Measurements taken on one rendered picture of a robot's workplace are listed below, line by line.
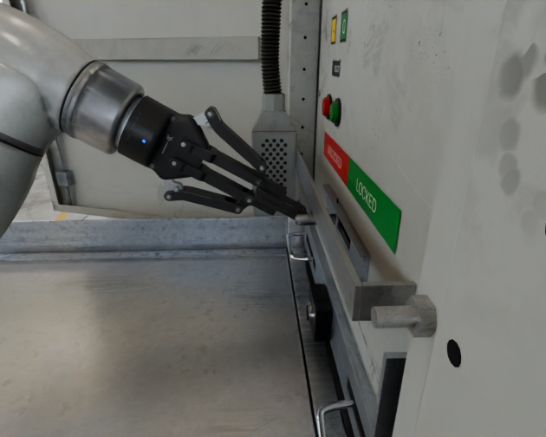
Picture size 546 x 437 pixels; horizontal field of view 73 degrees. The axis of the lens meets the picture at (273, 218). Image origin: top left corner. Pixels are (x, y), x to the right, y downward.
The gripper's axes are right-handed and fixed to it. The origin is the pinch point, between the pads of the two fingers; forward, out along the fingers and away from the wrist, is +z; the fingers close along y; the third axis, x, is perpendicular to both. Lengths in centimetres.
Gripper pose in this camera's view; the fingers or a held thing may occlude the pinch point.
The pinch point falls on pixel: (281, 202)
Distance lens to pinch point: 48.1
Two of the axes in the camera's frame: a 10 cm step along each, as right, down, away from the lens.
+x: 0.4, 3.9, -9.2
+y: -5.0, 8.0, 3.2
